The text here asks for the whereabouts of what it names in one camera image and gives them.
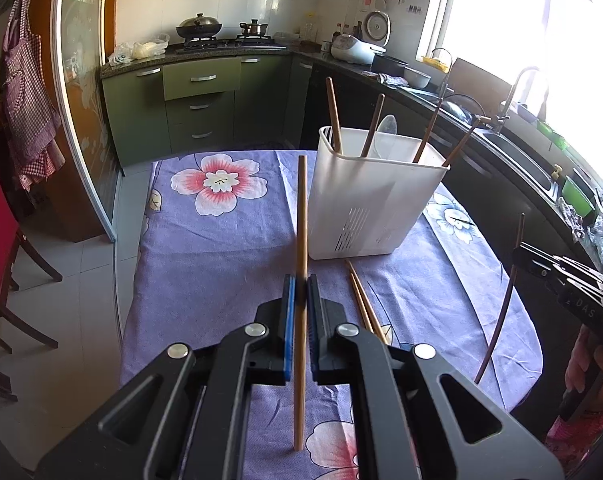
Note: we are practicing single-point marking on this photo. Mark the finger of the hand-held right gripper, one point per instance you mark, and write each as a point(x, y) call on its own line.
point(536, 260)

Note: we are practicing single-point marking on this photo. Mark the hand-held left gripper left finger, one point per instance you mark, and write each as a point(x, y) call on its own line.
point(291, 320)

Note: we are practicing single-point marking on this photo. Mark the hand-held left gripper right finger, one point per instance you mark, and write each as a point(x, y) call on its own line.
point(312, 320)

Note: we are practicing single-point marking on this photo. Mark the dark wooden chopstick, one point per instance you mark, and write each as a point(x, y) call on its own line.
point(334, 115)
point(373, 125)
point(428, 130)
point(461, 142)
point(506, 300)

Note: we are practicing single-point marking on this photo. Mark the light wooden chopstick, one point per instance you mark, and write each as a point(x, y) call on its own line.
point(369, 305)
point(360, 300)
point(302, 210)

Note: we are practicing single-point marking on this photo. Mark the white plastic utensil holder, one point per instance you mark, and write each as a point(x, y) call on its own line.
point(361, 200)

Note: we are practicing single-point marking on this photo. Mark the translucent white spoon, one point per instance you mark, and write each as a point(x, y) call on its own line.
point(387, 127)

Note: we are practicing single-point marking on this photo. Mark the crumpled clear plastic wrap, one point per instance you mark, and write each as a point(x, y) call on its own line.
point(589, 232)

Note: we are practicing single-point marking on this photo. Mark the green plastic basin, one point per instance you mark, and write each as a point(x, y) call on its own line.
point(577, 196)

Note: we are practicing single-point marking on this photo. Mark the purple floral tablecloth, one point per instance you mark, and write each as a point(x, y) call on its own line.
point(206, 270)

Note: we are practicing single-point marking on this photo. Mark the steel sink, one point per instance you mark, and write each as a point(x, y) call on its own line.
point(521, 155)

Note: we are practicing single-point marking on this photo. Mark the green plastic container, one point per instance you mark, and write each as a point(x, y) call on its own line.
point(551, 135)

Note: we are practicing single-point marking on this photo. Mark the pink floral clothing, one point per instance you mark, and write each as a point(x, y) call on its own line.
point(576, 440)

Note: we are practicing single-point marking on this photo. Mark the steel faucet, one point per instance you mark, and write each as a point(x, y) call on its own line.
point(511, 95)

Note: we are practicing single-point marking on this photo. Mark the dark pan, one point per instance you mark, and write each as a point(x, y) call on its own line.
point(456, 110)

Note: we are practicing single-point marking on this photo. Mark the dark cutting board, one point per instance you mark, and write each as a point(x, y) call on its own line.
point(474, 80)

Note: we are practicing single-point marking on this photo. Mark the grey bowl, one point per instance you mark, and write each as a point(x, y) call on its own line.
point(417, 78)

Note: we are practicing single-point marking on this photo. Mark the yellow basket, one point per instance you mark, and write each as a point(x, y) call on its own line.
point(436, 62)

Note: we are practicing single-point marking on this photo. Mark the grey dish cloth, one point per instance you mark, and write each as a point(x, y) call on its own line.
point(384, 79)

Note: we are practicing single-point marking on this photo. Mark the black inner pot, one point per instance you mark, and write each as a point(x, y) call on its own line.
point(387, 64)

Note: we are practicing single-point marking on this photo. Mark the green lower kitchen cabinets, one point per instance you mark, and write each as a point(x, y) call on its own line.
point(136, 110)

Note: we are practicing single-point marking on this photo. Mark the white rice cooker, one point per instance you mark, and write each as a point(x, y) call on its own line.
point(351, 50)

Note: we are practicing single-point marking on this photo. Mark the gas stove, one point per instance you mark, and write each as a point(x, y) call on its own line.
point(231, 44)

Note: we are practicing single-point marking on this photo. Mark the dark sauce bottles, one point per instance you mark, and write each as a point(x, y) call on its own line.
point(344, 31)

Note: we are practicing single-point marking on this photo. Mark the yellow oil bottle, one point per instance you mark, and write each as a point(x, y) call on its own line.
point(309, 27)

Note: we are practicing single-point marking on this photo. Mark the small steel pot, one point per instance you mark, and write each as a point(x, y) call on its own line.
point(253, 30)

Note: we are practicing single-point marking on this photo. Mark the decorated glass sliding door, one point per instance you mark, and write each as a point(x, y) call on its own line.
point(84, 110)

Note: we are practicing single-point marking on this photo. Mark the white plastic bag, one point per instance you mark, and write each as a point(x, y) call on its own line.
point(149, 49)

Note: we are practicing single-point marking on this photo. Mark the black wok with lid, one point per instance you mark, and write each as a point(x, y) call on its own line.
point(199, 27)

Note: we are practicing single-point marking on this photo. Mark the green printed plastic bag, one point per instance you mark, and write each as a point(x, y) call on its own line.
point(120, 55)

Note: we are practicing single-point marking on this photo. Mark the checked apron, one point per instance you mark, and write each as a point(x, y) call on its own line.
point(29, 90)

